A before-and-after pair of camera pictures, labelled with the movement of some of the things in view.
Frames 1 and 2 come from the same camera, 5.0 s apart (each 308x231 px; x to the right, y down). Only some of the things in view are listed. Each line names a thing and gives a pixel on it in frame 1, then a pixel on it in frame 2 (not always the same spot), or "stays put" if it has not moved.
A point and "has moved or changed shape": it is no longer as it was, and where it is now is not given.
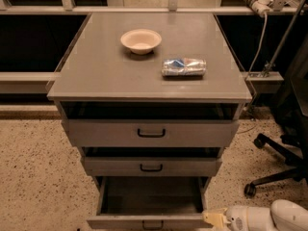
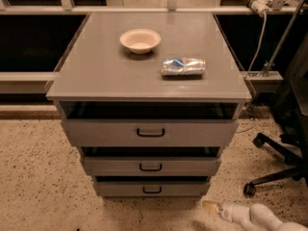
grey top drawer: [151, 124] stays put
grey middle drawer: [151, 161] stays put
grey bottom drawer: [149, 203] has moved or changed shape
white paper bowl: [141, 41] stays put
